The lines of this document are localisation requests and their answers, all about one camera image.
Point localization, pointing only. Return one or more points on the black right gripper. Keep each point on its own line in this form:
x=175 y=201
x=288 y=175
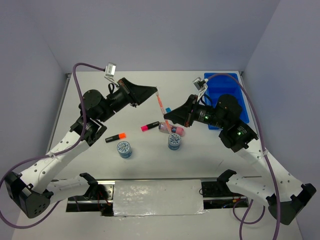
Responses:
x=183 y=114

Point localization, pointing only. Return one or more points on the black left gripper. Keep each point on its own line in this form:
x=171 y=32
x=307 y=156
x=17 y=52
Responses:
x=139 y=93

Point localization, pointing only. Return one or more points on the thin orange pen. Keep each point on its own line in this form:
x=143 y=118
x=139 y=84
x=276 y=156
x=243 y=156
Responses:
x=163 y=113

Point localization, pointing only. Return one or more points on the blue round tub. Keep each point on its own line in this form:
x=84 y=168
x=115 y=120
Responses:
x=174 y=141
x=124 y=149

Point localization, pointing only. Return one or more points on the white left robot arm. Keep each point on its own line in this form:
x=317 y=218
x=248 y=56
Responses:
x=36 y=187

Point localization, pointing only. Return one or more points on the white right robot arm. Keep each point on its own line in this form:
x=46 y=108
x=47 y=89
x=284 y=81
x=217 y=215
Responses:
x=280 y=192

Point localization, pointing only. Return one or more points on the pink tube of pins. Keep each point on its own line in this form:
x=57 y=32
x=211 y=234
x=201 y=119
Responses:
x=173 y=129

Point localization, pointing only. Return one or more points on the pink black highlighter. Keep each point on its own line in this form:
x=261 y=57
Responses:
x=150 y=126

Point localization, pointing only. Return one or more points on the orange black highlighter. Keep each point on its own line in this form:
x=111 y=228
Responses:
x=116 y=137

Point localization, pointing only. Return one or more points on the blue compartment tray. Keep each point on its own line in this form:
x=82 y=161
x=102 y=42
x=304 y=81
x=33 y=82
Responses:
x=223 y=90

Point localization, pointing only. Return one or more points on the silver foil plate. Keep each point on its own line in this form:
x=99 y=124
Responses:
x=157 y=198

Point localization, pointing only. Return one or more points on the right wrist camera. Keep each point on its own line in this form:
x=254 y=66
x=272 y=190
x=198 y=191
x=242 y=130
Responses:
x=201 y=85

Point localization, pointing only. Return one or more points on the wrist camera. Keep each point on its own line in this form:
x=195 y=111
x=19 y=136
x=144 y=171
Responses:
x=201 y=85
x=109 y=71

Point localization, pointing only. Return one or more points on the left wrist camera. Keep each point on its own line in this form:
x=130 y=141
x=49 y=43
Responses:
x=109 y=71

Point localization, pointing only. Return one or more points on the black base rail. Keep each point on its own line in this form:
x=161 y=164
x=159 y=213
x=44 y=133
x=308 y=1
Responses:
x=102 y=203

